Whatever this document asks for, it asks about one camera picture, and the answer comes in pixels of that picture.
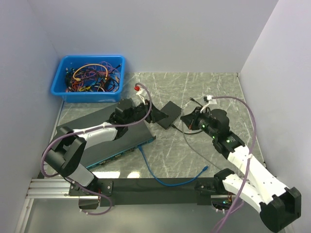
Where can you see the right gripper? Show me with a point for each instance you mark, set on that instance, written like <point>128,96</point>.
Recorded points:
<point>191,120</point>

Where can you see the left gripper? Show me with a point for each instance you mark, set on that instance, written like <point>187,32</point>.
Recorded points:
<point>155,115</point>

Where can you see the small black network switch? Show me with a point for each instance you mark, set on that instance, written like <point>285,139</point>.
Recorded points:
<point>173,111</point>

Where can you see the large black network switch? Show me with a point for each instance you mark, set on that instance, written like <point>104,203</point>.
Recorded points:
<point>137,135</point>

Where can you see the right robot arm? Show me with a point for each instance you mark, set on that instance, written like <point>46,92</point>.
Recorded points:
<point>277,204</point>

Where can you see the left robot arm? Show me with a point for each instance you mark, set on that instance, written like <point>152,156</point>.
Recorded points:
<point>64,153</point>

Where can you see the blue plastic bin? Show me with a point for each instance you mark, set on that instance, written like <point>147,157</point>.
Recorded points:
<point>89,78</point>

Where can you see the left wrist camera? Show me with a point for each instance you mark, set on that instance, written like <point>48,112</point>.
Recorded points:
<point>141,93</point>

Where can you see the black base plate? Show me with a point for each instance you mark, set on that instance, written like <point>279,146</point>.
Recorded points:
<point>146,191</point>

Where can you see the aluminium rail frame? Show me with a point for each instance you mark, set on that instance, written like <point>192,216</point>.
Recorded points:
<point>51,187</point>

